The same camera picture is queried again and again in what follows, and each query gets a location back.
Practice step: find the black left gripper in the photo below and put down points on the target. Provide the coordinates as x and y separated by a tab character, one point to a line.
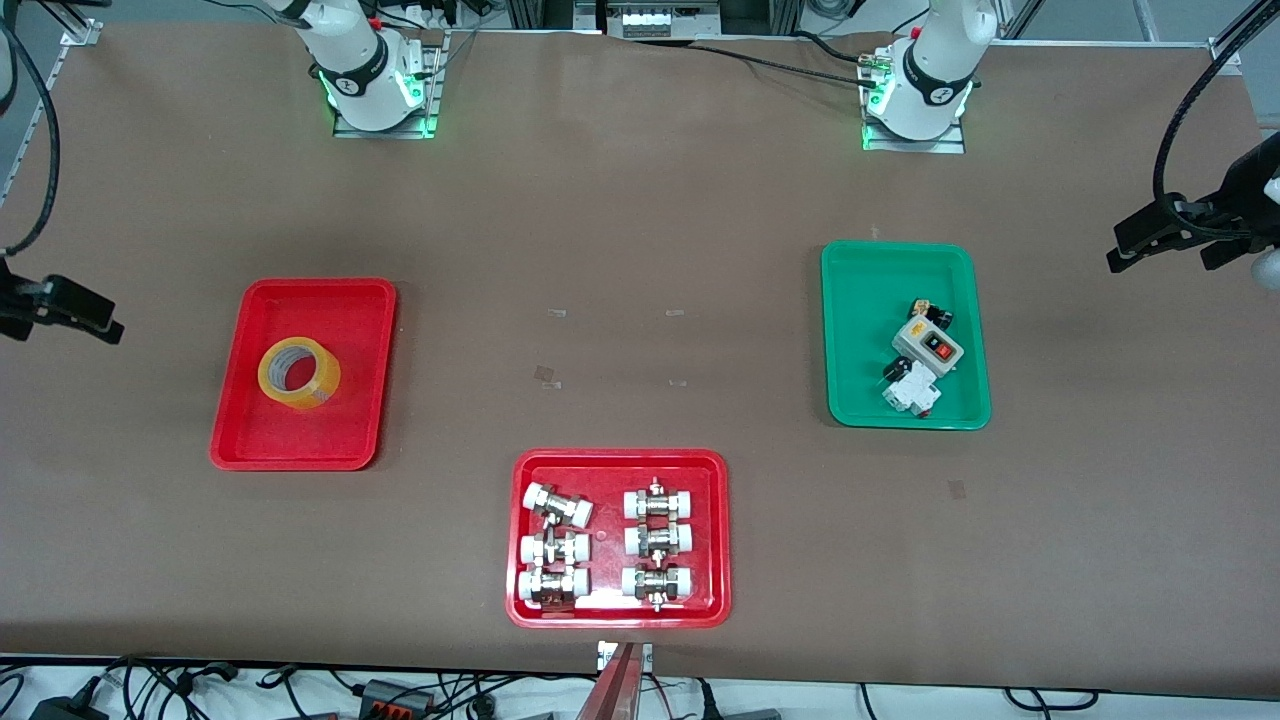
1243	190

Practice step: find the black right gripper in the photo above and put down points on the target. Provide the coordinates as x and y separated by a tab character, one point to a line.
12	303

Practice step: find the yellow packing tape roll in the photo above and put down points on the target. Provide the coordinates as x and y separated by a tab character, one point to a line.
322	392

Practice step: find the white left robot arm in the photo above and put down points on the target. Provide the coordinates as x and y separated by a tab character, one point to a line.
930	80

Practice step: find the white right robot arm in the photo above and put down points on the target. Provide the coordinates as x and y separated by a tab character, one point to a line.
360	70

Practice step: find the red plastic tray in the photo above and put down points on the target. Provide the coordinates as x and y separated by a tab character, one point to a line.
300	440
610	540

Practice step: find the green plastic tray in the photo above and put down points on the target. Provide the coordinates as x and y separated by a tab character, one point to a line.
860	340

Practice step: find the small black electrical component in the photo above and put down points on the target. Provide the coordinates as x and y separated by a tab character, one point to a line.
893	369
935	318

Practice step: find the white circuit breaker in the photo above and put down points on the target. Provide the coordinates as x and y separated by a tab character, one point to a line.
912	393

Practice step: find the black power adapter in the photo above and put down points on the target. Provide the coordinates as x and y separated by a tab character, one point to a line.
65	710

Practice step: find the white power strip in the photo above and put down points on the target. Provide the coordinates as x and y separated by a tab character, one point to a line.
430	12

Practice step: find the black and orange connector box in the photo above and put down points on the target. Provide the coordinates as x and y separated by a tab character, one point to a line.
395	698

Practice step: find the white and metal pipe fitting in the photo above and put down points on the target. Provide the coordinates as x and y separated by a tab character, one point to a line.
657	582
552	583
660	503
658	540
557	505
555	549

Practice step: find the red metal bar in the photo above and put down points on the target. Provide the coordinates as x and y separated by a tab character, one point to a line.
615	690

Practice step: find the metal corner bracket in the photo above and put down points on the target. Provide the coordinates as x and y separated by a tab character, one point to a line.
80	33
1226	57

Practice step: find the grey push-button switch box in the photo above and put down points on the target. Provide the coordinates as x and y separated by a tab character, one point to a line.
918	340

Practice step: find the aluminium profile frame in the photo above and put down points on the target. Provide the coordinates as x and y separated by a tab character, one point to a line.
540	12

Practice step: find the small metal bracket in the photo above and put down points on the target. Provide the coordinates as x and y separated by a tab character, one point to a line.
604	655

